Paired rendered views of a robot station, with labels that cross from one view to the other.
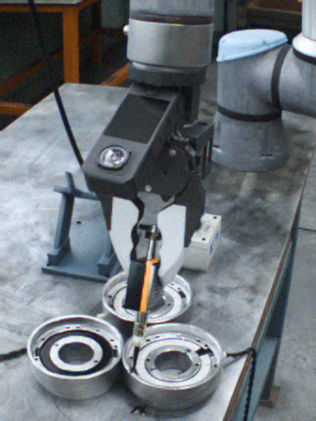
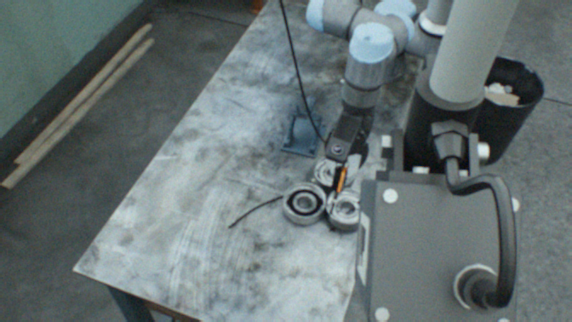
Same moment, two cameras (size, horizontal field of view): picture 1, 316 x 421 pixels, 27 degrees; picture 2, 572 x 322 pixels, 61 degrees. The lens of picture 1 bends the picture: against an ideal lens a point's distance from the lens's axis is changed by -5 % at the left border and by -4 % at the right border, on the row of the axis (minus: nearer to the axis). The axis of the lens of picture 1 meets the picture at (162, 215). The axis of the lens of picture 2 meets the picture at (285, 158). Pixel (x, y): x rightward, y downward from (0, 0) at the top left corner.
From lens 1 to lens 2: 55 cm
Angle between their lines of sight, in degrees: 19
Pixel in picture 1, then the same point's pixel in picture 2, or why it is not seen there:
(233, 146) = not seen: hidden behind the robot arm
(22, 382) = (278, 215)
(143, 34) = (351, 93)
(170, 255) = (351, 170)
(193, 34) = (373, 94)
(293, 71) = (416, 37)
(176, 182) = (357, 147)
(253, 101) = not seen: hidden behind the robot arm
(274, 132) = (399, 63)
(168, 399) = (346, 227)
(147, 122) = (350, 131)
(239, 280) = (375, 158)
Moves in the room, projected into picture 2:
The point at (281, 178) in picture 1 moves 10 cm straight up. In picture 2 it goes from (400, 89) to (407, 63)
